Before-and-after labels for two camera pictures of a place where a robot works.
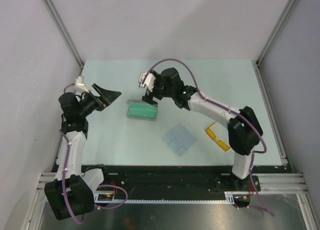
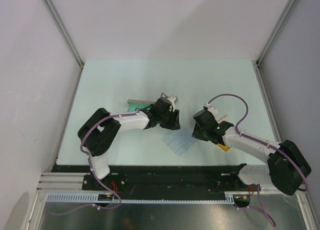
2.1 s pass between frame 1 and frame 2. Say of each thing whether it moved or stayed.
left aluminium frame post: stayed
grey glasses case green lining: stayed
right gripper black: moved
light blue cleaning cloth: stayed
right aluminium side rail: stayed
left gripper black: moved
